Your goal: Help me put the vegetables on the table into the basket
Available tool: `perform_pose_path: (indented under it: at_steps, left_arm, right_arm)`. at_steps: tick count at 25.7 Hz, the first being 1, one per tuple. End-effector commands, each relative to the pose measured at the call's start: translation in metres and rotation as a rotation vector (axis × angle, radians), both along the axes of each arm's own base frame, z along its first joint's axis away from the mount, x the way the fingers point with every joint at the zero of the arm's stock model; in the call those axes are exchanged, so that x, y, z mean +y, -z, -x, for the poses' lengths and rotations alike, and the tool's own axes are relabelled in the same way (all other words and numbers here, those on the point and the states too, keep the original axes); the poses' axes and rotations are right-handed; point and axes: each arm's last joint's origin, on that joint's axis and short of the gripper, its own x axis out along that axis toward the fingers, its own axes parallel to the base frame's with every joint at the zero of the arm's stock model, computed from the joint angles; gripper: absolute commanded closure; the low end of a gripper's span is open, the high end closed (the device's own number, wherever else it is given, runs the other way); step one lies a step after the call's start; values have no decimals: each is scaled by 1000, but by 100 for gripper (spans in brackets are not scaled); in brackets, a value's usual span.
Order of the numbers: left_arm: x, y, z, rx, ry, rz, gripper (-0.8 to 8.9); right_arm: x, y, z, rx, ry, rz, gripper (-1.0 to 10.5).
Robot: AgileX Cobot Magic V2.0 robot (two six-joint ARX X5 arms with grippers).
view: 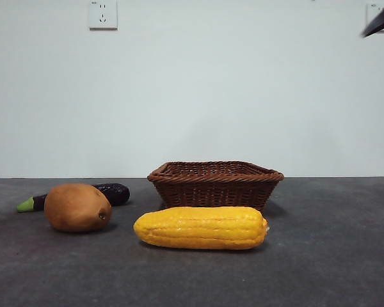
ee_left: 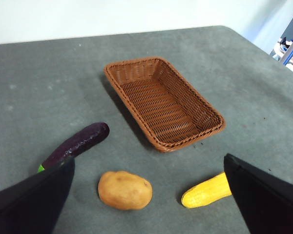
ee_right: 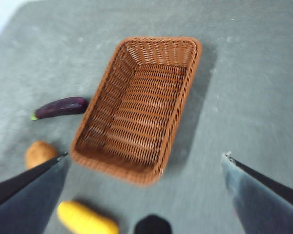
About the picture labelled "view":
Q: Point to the brown woven wicker basket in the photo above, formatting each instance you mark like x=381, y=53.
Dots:
x=214, y=188

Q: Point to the yellow corn cob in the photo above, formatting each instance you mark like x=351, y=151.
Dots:
x=198, y=228

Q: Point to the purple eggplant with green stem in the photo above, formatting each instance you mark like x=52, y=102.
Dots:
x=118, y=193

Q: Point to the brown potato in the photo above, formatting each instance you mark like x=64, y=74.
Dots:
x=75, y=208

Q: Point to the white wall socket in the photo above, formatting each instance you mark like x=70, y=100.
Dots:
x=103, y=16
x=371, y=12

